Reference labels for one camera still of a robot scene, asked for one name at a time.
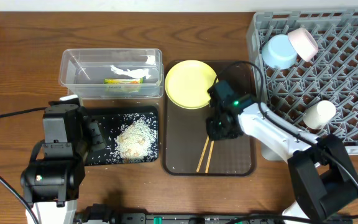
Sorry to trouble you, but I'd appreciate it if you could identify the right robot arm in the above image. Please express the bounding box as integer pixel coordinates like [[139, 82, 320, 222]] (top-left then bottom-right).
[[206, 80, 358, 223]]

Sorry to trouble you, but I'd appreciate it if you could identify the white pink bowl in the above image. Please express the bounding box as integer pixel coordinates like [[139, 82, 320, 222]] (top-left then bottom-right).
[[288, 27, 318, 62]]

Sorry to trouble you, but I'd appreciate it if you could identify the pale green cup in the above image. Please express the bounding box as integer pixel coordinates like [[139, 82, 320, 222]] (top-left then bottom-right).
[[303, 100, 336, 129]]

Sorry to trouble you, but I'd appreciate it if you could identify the left wooden chopstick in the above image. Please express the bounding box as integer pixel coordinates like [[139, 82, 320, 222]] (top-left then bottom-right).
[[196, 135, 209, 172]]

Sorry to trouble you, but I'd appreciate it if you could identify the light blue bowl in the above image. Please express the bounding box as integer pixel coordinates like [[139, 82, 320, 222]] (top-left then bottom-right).
[[262, 34, 298, 69]]

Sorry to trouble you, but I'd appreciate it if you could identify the brown serving tray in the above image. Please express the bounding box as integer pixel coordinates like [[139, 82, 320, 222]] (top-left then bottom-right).
[[163, 60, 256, 176]]

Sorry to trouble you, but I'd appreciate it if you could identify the wooden chopstick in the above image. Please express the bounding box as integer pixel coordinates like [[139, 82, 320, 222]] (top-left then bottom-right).
[[196, 135, 209, 172], [204, 141, 214, 174]]

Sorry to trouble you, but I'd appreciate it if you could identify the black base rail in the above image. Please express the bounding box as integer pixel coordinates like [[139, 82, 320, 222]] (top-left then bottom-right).
[[75, 203, 291, 224]]

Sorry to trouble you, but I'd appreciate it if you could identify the pile of rice scraps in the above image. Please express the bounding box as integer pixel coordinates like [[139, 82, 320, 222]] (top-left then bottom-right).
[[88, 113, 158, 164]]

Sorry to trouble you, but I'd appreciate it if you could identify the right wooden chopstick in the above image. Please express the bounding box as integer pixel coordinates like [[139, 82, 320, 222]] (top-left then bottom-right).
[[204, 141, 214, 174]]

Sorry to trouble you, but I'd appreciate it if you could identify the clear plastic bin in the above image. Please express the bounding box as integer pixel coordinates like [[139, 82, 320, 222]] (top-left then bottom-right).
[[59, 49, 164, 100]]

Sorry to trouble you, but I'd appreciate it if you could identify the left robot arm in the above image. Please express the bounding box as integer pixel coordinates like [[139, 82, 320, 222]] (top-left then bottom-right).
[[21, 95, 106, 223]]

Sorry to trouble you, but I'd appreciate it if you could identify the black plastic tray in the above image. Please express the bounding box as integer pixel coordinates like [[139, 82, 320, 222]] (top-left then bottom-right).
[[82, 105, 160, 167]]

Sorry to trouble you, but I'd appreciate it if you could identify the grey dishwasher rack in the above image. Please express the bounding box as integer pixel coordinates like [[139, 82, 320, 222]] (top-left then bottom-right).
[[246, 9, 358, 155]]

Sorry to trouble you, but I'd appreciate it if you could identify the yellow plate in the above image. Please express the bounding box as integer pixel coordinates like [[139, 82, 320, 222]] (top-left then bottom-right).
[[165, 60, 217, 110]]

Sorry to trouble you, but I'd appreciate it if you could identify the green snack wrapper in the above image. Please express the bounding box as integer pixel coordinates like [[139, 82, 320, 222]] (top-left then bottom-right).
[[104, 78, 143, 85]]

